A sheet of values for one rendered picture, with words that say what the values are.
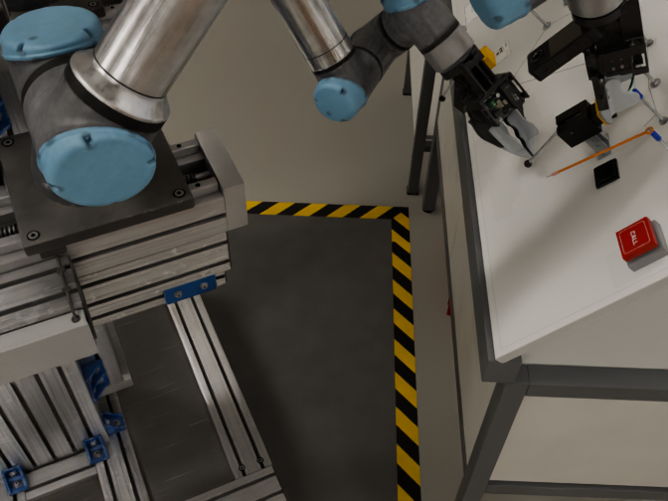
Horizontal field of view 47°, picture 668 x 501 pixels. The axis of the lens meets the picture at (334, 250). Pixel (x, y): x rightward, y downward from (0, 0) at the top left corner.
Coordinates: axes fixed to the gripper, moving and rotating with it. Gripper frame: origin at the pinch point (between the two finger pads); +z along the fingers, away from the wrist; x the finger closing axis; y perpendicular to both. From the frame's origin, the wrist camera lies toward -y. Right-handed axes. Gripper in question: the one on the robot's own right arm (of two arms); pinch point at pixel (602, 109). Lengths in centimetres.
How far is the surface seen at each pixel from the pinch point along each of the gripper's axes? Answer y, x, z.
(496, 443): -29, -33, 46
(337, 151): -96, 102, 92
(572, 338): -11.7, -21.5, 31.0
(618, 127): 1.7, 2.3, 7.0
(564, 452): -18, -32, 54
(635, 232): 1.7, -22.0, 3.2
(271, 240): -110, 57, 81
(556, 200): -9.8, -6.1, 12.1
